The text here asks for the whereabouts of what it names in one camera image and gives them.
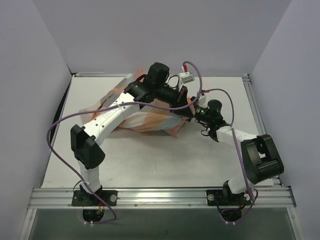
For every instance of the checkered pastel pillowcase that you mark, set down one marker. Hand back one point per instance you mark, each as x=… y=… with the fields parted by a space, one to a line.
x=146 y=120

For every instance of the aluminium back frame rail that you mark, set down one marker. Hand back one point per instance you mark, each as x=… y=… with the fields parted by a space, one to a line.
x=102 y=74

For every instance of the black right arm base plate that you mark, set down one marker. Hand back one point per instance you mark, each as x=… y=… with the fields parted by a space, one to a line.
x=217 y=197

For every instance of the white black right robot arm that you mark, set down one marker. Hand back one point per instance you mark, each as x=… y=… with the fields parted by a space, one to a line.
x=258 y=155

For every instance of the aluminium front frame rail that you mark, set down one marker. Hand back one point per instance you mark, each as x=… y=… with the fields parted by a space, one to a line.
x=160 y=198

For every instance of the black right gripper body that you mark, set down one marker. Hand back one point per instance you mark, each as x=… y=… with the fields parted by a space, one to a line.
x=195 y=110

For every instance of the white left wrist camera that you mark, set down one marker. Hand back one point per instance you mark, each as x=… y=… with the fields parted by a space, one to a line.
x=186 y=77

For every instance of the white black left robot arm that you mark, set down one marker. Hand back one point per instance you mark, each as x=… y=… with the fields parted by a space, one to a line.
x=143 y=102

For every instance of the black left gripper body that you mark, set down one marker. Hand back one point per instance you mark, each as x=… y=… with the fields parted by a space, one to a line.
x=183 y=99

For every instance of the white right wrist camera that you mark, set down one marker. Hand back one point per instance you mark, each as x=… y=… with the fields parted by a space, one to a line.
x=202 y=101

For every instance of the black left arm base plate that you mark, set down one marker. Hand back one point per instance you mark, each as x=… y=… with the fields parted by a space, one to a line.
x=93 y=197

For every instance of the aluminium frame rail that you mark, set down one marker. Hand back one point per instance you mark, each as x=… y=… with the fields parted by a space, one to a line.
x=102 y=74
x=160 y=198

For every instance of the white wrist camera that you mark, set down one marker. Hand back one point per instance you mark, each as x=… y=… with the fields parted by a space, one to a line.
x=186 y=77
x=202 y=101

